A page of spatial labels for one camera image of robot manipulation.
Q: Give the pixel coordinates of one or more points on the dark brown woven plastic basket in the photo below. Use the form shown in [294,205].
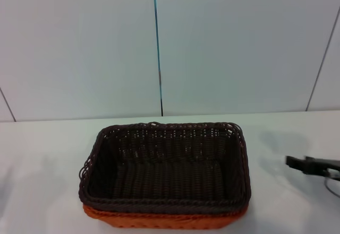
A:
[170,173]

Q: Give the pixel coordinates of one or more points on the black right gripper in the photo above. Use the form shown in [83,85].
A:
[334,169]

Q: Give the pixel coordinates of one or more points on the orange woven plastic basket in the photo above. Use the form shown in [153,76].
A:
[159,218]

